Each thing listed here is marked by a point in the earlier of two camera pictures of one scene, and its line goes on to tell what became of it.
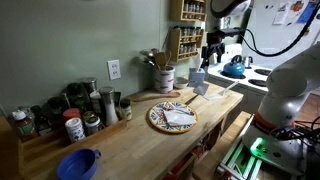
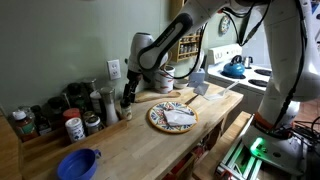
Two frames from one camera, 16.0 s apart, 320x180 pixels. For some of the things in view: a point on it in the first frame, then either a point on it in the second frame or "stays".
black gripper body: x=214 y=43 → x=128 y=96
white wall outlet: x=114 y=69 stays
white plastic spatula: x=222 y=94 stays
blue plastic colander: x=79 y=164 stays
